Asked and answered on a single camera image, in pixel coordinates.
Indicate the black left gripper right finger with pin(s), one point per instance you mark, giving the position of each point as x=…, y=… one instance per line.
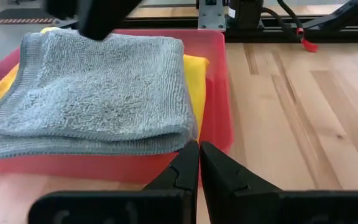
x=244, y=202

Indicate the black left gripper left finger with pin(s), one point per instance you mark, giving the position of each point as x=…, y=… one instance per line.
x=166, y=202

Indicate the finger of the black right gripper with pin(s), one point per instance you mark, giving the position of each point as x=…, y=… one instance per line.
x=104, y=18

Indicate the grey microfiber towel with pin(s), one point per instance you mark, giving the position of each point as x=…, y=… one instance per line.
x=98, y=90

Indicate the yellow microfiber towel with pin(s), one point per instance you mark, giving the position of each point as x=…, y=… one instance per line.
x=197, y=77

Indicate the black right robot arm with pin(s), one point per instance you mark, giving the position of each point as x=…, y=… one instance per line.
x=245, y=12

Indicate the pink plastic tray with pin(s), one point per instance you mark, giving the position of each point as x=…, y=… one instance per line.
x=219, y=93

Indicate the small red tag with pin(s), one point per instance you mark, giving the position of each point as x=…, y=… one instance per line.
x=309, y=46

